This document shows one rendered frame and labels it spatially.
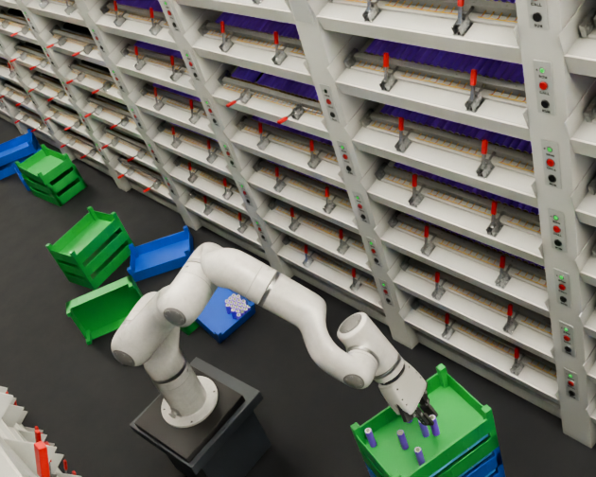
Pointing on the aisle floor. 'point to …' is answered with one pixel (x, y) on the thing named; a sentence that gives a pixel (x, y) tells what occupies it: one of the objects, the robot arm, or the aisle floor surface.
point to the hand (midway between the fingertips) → (427, 415)
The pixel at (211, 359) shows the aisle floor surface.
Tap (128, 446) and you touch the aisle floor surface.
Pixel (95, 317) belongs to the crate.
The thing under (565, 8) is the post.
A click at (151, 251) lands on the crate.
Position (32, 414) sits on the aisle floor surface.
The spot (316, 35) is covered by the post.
